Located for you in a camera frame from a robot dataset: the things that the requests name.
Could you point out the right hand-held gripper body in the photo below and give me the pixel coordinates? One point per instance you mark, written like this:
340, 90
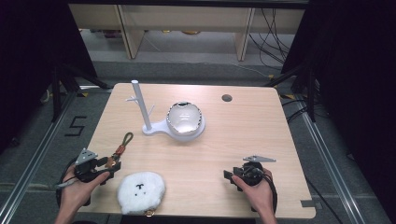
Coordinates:
252, 174

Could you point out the black metal stand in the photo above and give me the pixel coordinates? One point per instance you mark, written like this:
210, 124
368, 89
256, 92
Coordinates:
57, 93
311, 93

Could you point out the white fluffy pouch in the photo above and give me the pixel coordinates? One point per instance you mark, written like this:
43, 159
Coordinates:
140, 193

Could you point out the round grey table grommet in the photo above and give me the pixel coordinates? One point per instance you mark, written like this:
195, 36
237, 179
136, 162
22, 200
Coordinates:
227, 98

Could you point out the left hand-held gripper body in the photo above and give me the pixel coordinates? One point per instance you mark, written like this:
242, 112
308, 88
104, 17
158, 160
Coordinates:
85, 169

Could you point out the light wooden desk frame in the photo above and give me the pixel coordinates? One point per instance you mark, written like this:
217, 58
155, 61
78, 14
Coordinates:
186, 18

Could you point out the aluminium floor rail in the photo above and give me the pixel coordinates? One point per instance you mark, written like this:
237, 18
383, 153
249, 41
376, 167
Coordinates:
34, 158
330, 168

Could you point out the person's right hand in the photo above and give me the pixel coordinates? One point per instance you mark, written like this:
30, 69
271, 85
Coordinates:
260, 196

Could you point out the person's left hand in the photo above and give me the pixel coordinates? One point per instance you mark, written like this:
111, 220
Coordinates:
76, 193

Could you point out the black curtain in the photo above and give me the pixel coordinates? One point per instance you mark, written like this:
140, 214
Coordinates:
358, 93
28, 62

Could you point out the white branched holder stand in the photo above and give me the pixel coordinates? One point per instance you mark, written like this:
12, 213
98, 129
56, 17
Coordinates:
155, 127

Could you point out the grey tape strip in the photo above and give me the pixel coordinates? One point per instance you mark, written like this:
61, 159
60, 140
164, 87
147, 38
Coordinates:
311, 204

